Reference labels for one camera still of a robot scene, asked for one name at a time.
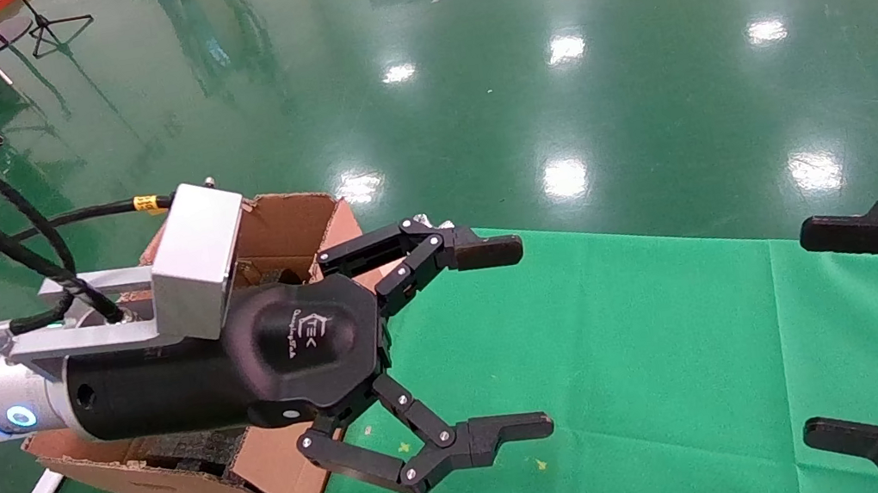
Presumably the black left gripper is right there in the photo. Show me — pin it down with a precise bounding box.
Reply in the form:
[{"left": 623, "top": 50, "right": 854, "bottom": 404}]
[{"left": 49, "top": 200, "right": 563, "bottom": 493}]

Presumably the silver binder clip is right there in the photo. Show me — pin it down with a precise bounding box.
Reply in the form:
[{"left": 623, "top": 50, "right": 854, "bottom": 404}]
[{"left": 410, "top": 208, "right": 457, "bottom": 238}]

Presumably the green table cloth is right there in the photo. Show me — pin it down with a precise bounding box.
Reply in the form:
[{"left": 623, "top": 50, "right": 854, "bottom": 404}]
[{"left": 264, "top": 163, "right": 878, "bottom": 493}]

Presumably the black foam block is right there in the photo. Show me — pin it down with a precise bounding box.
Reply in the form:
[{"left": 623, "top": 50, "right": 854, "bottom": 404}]
[
  {"left": 250, "top": 251, "right": 323, "bottom": 291},
  {"left": 124, "top": 422, "right": 254, "bottom": 489}
]

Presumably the black tripod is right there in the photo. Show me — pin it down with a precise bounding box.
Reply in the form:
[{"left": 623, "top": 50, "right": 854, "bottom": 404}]
[{"left": 23, "top": 0, "right": 100, "bottom": 60}]

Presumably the black round base stand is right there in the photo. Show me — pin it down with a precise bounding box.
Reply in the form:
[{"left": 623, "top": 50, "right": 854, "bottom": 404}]
[{"left": 0, "top": 0, "right": 40, "bottom": 53}]

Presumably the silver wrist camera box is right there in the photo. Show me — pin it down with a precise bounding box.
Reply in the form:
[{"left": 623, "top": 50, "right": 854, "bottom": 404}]
[{"left": 135, "top": 176, "right": 264, "bottom": 350}]

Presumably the silver camera bracket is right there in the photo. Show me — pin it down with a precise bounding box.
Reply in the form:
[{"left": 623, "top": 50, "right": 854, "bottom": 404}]
[{"left": 0, "top": 262, "right": 167, "bottom": 367}]

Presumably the black cable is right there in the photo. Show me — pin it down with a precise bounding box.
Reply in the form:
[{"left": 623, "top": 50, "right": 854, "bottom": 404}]
[{"left": 0, "top": 139, "right": 193, "bottom": 342}]

